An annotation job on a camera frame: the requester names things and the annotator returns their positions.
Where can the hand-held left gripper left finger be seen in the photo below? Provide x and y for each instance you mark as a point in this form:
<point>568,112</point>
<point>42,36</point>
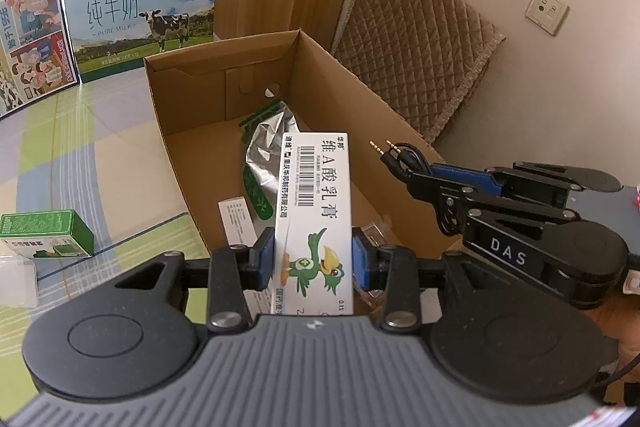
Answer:
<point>265,257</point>

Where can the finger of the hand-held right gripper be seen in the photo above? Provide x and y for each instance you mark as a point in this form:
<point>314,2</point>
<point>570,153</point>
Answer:
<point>460,173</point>
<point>450,199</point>

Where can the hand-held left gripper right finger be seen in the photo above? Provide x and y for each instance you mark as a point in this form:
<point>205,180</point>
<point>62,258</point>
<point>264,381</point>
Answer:
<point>361,257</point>

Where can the white ointment box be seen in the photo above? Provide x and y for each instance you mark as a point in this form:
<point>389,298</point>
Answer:
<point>315,187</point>

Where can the silver foil bag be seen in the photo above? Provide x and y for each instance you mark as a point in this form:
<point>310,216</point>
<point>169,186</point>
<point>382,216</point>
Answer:
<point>265,147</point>

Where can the brown cardboard box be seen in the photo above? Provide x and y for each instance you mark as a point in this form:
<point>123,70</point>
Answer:
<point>325,77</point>

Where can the person's right forearm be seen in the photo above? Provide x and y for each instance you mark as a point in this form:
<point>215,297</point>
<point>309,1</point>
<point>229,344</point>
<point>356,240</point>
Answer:
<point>625,322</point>

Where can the small white box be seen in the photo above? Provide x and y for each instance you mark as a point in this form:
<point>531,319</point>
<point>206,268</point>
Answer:
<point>235,219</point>

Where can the brown quilted chair cushion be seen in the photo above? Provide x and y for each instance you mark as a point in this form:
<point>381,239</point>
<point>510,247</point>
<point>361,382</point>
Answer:
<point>410,47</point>

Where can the green cardboard box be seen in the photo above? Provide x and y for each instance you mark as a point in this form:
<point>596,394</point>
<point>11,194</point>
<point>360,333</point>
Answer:
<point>45,227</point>

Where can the clear plastic container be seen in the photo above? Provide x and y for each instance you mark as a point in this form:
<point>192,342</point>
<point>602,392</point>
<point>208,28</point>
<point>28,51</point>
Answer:
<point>17,282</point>

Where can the cow print milk carton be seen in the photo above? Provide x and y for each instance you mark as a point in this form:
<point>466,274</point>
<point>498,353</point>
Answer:
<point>140,7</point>

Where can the blue cartoon print milk carton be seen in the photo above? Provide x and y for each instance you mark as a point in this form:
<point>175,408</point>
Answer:
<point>35,42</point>

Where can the white round-port wall socket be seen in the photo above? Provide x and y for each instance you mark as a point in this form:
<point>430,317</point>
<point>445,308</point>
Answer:
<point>546,11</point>

